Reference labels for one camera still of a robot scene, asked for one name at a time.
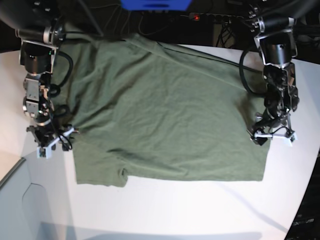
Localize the black power strip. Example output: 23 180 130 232
188 12 244 24

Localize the blue box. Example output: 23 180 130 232
120 0 192 11

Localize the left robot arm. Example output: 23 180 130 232
239 0 318 146

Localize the green t-shirt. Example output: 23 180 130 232
53 35 269 187

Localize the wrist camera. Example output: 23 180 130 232
36 146 52 159
284 131 298 147

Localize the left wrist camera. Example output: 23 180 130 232
284 131 298 147

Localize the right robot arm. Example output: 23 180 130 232
0 0 75 159

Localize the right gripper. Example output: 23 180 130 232
26 121 77 155

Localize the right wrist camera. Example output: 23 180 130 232
36 146 52 159

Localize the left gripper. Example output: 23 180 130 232
247 111 294 146

